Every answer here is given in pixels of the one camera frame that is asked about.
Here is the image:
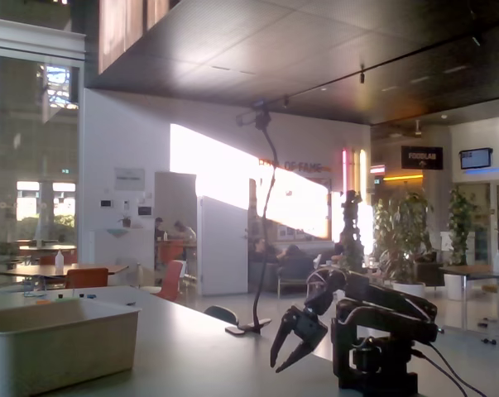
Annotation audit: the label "white plastic bin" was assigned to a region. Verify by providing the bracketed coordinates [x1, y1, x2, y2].
[0, 298, 142, 397]

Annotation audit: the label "dark sofa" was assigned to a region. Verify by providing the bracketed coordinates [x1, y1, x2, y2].
[248, 246, 321, 297]

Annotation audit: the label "teal perforated chair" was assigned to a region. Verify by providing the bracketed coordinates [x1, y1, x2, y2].
[203, 304, 238, 326]

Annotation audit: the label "person lounging in dark clothes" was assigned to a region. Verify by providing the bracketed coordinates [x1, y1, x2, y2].
[252, 237, 302, 261]

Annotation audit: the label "dark climbing plant column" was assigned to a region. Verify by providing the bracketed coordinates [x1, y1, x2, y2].
[338, 189, 365, 272]

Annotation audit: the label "white open door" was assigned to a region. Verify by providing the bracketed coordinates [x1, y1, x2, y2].
[197, 195, 250, 297]

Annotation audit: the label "white plant pot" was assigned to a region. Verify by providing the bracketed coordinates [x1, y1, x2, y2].
[392, 281, 426, 299]
[444, 273, 465, 302]

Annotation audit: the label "red chair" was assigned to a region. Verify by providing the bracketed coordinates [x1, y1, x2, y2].
[155, 260, 185, 302]

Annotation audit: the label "large leafy plant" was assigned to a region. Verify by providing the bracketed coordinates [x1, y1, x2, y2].
[372, 190, 435, 286]

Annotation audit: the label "seated person light top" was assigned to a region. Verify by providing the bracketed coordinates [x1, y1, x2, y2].
[173, 220, 197, 242]

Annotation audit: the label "pale neon tube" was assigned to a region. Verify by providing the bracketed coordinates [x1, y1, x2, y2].
[358, 148, 367, 204]

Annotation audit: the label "dark table metal legs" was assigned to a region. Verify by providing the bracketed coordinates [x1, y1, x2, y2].
[438, 265, 499, 334]

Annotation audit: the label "tall leafy plant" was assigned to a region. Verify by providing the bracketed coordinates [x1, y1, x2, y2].
[446, 186, 484, 266]

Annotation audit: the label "black foodlab sign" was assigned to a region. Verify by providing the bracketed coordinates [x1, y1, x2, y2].
[401, 145, 444, 171]

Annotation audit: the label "wooden cafe table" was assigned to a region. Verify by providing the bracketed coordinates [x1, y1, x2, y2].
[0, 263, 130, 290]

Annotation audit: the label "black cable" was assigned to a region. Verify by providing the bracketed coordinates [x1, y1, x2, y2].
[410, 349, 469, 397]
[410, 337, 488, 397]

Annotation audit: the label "black gooseneck clamp mount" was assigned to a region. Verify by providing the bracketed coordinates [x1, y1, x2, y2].
[225, 109, 280, 336]

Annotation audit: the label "white wall poster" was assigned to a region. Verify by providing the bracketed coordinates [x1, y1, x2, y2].
[113, 166, 146, 193]

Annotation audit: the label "wall monitor screen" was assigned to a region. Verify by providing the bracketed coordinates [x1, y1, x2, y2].
[458, 147, 494, 171]

